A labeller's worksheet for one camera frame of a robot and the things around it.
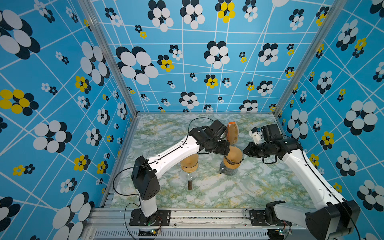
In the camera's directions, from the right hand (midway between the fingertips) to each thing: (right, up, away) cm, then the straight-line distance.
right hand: (245, 151), depth 78 cm
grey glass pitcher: (-9, -13, +7) cm, 17 cm away
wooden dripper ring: (-6, -7, +3) cm, 10 cm away
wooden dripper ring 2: (-30, -9, 0) cm, 31 cm away
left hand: (-11, +1, -2) cm, 11 cm away
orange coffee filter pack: (-2, +9, +20) cm, 22 cm away
